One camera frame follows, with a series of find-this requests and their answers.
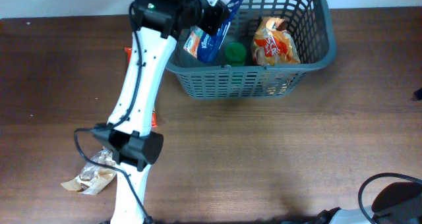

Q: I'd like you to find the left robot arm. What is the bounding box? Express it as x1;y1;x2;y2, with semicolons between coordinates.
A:
92;0;229;223

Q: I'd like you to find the green lid jar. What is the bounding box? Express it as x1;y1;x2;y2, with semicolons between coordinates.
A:
224;42;247;67

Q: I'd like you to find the clear brown snack bag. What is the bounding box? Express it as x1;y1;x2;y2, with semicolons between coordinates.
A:
61;147;117;195

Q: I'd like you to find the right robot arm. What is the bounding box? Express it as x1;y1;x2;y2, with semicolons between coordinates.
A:
313;173;421;224

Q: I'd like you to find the grey plastic shopping basket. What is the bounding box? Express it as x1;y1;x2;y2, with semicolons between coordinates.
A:
166;0;336;99

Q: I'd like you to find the Kleenex tissue multipack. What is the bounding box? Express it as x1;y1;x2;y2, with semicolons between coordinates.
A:
183;0;243;63

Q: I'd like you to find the orange Nescafe sachet bag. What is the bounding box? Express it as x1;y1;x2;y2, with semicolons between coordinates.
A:
251;17;301;66

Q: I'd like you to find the orange spaghetti pasta pack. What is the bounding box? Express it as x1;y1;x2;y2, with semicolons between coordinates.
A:
124;47;158;128

